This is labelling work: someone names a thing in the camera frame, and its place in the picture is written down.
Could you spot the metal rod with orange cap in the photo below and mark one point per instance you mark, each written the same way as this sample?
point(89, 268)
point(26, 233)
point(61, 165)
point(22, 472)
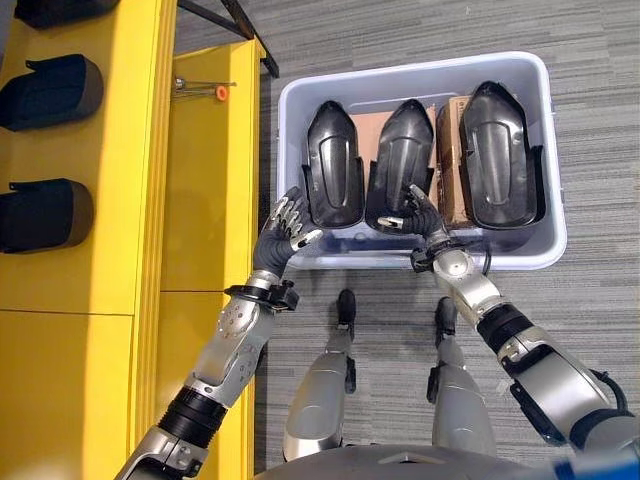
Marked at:
point(202, 90)

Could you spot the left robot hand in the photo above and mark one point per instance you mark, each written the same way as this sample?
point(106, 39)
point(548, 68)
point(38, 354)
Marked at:
point(272, 247)

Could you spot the black metal shelf brace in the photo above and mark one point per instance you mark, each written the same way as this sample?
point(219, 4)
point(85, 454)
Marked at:
point(235, 25)

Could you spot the black sole-shaped part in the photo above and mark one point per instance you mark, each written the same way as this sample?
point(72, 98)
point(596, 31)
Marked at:
point(60, 10)
point(45, 215)
point(332, 165)
point(50, 92)
point(400, 160)
point(500, 155)

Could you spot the silver left robot leg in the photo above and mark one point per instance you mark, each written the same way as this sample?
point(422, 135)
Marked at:
point(320, 390)

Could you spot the yellow metal shelf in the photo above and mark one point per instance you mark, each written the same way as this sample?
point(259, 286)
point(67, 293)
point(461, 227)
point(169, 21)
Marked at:
point(125, 200)

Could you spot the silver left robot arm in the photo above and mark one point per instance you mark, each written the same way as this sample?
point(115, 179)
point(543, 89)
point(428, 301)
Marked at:
point(220, 360)

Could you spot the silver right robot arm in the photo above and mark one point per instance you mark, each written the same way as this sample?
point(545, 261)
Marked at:
point(525, 350)

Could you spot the grey robot torso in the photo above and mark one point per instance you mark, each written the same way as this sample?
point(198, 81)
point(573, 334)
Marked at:
point(400, 465)

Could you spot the brown cardboard box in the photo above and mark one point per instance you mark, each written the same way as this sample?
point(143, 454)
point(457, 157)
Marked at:
point(448, 150)

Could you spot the flat brown cardboard sheet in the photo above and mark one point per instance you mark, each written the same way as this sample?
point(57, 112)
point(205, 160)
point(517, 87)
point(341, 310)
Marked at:
point(367, 135)

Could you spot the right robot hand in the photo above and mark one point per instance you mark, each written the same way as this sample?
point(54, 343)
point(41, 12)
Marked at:
point(422, 217)

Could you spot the white plastic box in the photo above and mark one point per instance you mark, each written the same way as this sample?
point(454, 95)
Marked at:
point(545, 150)

